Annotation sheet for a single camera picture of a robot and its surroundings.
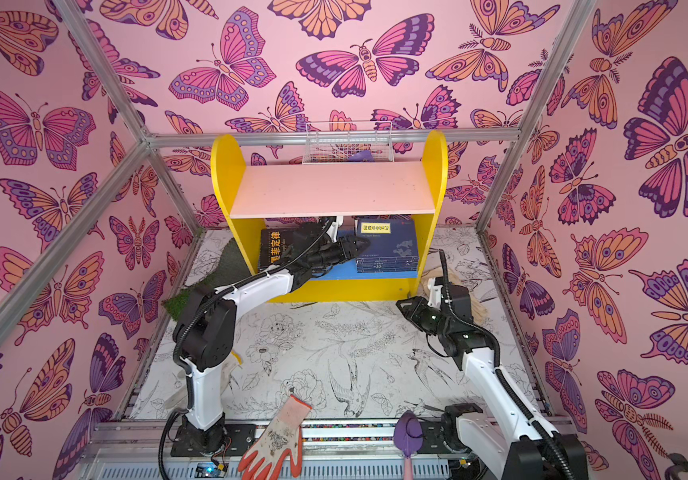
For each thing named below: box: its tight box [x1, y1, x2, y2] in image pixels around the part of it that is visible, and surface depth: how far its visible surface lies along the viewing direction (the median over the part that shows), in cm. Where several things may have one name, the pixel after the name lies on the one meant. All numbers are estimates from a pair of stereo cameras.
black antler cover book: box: [259, 228, 296, 269], surface depth 92 cm
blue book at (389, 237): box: [357, 218, 418, 258], surface depth 89 cm
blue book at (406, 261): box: [356, 254, 419, 269], surface depth 89 cm
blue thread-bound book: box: [356, 268, 417, 273], surface depth 91 cm
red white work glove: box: [238, 394, 313, 480], surface depth 73 cm
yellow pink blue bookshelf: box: [212, 130, 449, 303], surface depth 81 cm
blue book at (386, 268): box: [356, 265, 417, 272], surface depth 90 cm
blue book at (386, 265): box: [356, 262, 418, 269], surface depth 89 cm
